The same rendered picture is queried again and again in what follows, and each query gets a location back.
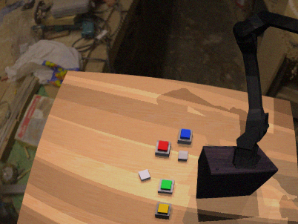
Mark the green button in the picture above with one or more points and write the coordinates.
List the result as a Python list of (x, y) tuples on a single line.
[(166, 186)]

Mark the blue button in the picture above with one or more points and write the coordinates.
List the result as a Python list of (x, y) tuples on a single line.
[(185, 136)]

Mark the yellow button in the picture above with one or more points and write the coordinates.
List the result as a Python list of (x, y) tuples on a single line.
[(163, 209)]

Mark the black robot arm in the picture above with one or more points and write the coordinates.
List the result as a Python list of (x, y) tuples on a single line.
[(246, 34)]

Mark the red button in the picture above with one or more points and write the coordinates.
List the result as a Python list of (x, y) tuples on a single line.
[(162, 148)]

